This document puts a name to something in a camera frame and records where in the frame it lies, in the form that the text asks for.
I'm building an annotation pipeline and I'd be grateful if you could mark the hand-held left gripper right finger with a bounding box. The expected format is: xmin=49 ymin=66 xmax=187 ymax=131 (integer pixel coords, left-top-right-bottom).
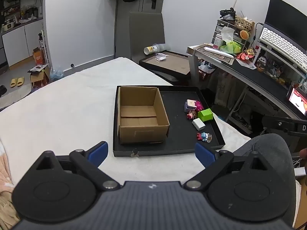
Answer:
xmin=184 ymin=142 xmax=270 ymax=192

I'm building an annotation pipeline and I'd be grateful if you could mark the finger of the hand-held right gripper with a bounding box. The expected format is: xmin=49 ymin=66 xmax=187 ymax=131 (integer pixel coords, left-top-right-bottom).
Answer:
xmin=261 ymin=115 xmax=298 ymax=136

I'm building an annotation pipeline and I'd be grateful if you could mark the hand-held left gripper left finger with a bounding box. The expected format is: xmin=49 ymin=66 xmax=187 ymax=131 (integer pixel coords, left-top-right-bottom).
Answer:
xmin=33 ymin=141 xmax=121 ymax=192

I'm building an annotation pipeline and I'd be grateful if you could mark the blue and red figurine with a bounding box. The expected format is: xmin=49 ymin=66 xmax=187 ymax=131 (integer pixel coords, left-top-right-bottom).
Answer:
xmin=197 ymin=132 xmax=213 ymax=143

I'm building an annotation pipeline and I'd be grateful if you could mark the white rectangular block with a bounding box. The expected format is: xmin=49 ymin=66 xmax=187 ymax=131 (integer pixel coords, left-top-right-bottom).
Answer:
xmin=192 ymin=118 xmax=206 ymax=129

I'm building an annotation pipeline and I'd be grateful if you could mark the black shallow tray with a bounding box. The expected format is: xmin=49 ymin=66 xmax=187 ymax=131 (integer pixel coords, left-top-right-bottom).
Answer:
xmin=112 ymin=85 xmax=226 ymax=157

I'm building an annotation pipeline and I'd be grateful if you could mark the green cube box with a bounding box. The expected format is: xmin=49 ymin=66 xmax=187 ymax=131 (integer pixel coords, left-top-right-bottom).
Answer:
xmin=197 ymin=108 xmax=214 ymax=122

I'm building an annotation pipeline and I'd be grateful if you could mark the cardboard box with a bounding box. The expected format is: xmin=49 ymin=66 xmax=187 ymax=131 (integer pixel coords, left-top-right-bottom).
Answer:
xmin=117 ymin=86 xmax=171 ymax=145
xmin=27 ymin=65 xmax=51 ymax=88

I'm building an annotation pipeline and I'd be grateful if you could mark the white and purple toy case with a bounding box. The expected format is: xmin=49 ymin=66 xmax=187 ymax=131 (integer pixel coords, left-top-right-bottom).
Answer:
xmin=184 ymin=99 xmax=197 ymax=113

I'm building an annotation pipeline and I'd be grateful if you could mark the tablet with lit screen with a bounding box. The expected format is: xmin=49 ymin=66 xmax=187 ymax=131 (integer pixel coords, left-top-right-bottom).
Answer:
xmin=285 ymin=86 xmax=307 ymax=115

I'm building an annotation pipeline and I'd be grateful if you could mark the black and grey desk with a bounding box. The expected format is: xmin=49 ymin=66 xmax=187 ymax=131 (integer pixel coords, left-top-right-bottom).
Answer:
xmin=187 ymin=44 xmax=307 ymax=135

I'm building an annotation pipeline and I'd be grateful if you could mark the panda figurine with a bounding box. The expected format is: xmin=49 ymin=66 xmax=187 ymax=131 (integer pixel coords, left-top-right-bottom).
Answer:
xmin=256 ymin=56 xmax=267 ymax=72

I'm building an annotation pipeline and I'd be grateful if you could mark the beige paper bag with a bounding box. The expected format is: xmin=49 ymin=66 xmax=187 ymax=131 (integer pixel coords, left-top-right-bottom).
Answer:
xmin=215 ymin=73 xmax=240 ymax=106

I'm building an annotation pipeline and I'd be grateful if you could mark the red packet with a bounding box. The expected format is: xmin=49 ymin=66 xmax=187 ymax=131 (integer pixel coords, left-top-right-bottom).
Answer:
xmin=236 ymin=48 xmax=258 ymax=61

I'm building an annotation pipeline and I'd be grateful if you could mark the red plastic basket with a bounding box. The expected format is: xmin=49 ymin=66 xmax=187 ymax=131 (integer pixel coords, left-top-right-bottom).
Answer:
xmin=198 ymin=63 xmax=216 ymax=81

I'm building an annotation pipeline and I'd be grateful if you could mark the white keyboard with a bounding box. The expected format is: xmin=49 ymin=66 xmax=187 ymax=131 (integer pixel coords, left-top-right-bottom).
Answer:
xmin=260 ymin=27 xmax=307 ymax=68

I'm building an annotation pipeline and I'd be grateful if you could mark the clear plastic bag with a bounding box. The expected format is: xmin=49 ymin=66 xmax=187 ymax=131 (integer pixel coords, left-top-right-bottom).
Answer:
xmin=49 ymin=67 xmax=65 ymax=82

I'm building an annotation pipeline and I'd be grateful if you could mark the green plastic bag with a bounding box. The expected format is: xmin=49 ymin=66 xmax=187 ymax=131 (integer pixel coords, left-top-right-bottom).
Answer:
xmin=219 ymin=41 xmax=242 ymax=54

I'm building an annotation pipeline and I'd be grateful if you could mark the flat cardboard tray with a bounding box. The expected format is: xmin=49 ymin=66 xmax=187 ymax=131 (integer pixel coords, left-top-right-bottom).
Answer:
xmin=187 ymin=44 xmax=237 ymax=65

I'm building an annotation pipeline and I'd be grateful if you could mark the white long tube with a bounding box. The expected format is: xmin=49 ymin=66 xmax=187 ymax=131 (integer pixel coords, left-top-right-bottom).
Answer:
xmin=204 ymin=47 xmax=234 ymax=58

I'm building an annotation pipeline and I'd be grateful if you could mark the cardboard box on floor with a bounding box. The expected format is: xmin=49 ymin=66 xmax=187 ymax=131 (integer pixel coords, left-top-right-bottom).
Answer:
xmin=27 ymin=65 xmax=51 ymax=88

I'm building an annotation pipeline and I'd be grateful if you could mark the pink fluffy blanket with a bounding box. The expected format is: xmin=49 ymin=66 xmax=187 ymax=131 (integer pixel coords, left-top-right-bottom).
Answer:
xmin=0 ymin=136 xmax=21 ymax=230

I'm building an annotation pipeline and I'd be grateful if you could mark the grey floor rug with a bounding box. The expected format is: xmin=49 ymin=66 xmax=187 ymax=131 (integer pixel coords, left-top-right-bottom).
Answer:
xmin=0 ymin=83 xmax=31 ymax=109

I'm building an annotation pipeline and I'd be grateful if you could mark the black monitor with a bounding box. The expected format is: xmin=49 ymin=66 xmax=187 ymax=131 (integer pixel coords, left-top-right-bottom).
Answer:
xmin=264 ymin=0 xmax=307 ymax=55

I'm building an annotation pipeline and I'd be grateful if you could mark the pink and white bottle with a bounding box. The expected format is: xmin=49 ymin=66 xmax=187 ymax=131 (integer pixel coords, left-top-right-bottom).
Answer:
xmin=213 ymin=34 xmax=223 ymax=49

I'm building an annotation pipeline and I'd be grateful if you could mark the white tissue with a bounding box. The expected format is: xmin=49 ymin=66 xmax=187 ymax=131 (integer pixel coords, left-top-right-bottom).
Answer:
xmin=221 ymin=26 xmax=235 ymax=42

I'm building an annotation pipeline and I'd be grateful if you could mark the wicker basket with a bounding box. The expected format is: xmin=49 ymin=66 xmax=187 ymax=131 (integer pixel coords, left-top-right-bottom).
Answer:
xmin=235 ymin=16 xmax=255 ymax=33

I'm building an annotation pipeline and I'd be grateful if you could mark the orange box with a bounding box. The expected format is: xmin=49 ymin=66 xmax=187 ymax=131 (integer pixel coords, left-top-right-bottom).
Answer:
xmin=32 ymin=47 xmax=45 ymax=65

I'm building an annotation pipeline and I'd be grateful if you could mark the grey drawer organiser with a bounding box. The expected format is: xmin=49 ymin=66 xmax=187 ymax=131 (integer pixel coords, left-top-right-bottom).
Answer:
xmin=212 ymin=19 xmax=250 ymax=48

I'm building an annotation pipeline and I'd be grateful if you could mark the white and yellow can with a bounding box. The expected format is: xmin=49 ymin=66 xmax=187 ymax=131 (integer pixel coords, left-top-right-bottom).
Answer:
xmin=144 ymin=44 xmax=166 ymax=55

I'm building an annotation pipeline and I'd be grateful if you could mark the black bundle on drawers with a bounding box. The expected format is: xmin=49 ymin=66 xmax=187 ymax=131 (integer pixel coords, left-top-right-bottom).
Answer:
xmin=220 ymin=8 xmax=237 ymax=21

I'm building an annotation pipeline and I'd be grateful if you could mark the dark grey door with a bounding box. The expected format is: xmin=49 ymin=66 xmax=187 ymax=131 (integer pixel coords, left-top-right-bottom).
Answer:
xmin=115 ymin=0 xmax=167 ymax=58

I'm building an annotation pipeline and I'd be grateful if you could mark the white kitchen cabinet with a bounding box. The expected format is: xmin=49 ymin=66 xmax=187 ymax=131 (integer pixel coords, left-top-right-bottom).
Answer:
xmin=2 ymin=19 xmax=46 ymax=66

